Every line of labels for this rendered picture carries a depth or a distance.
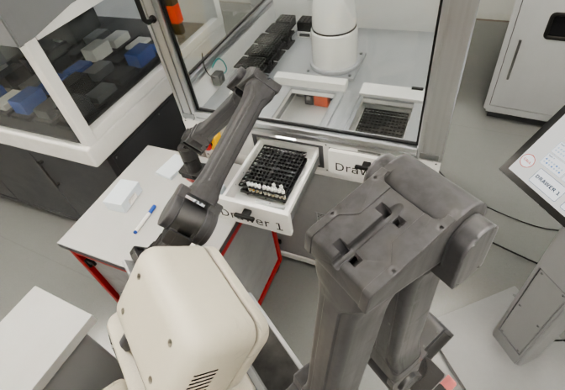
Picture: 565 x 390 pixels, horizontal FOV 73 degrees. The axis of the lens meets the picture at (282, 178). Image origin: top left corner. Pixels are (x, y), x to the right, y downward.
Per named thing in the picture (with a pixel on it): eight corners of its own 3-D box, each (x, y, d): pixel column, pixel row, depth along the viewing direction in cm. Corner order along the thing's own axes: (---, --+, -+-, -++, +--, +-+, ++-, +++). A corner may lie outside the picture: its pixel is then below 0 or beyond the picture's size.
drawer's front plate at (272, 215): (291, 236, 128) (287, 215, 120) (216, 216, 138) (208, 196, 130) (293, 232, 129) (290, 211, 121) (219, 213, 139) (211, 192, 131)
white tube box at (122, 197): (126, 213, 152) (120, 204, 148) (108, 209, 154) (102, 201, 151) (143, 190, 160) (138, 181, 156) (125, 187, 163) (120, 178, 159)
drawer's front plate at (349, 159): (407, 187, 136) (410, 166, 128) (328, 171, 146) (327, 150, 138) (408, 184, 137) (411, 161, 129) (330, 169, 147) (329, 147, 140)
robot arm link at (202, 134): (236, 76, 93) (271, 102, 97) (244, 60, 96) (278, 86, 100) (176, 140, 127) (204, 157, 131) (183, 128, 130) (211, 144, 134)
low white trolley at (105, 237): (240, 371, 178) (193, 292, 124) (134, 327, 200) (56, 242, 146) (287, 266, 214) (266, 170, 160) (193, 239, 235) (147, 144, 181)
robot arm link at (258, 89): (260, 49, 87) (294, 76, 91) (238, 68, 99) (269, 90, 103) (161, 226, 75) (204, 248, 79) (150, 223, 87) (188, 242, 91)
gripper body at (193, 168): (188, 163, 143) (182, 148, 138) (212, 167, 140) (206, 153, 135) (179, 175, 139) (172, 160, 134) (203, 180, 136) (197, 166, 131)
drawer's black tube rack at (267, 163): (286, 207, 134) (284, 195, 130) (241, 196, 140) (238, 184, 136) (308, 165, 148) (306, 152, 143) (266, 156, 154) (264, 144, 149)
